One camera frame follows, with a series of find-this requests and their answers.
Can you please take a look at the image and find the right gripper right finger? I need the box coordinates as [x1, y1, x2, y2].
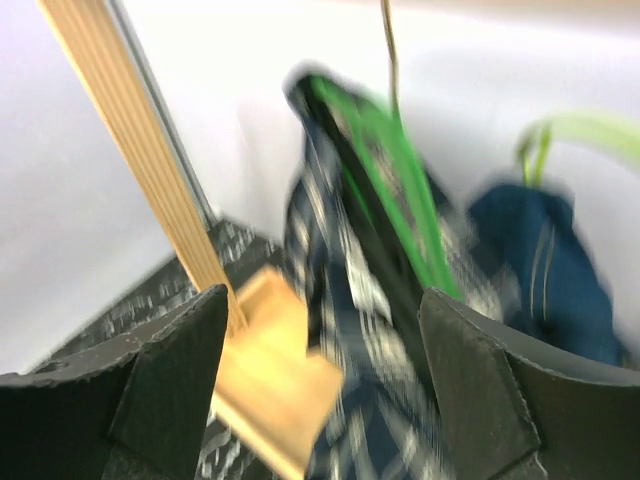
[419, 289, 639, 480]

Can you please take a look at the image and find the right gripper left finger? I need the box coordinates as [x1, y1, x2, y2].
[1, 285, 228, 479]

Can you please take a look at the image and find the plaid skirt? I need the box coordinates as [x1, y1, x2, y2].
[284, 67, 521, 479]

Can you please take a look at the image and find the dark green hanger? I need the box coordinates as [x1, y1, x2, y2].
[312, 1, 464, 300]

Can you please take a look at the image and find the lime green hanger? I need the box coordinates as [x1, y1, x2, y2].
[516, 111, 639, 188]

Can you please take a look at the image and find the wooden clothes rack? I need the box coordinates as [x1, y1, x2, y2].
[41, 1, 342, 479]

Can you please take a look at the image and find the navy blue garment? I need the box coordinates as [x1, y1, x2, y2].
[469, 184, 623, 367]

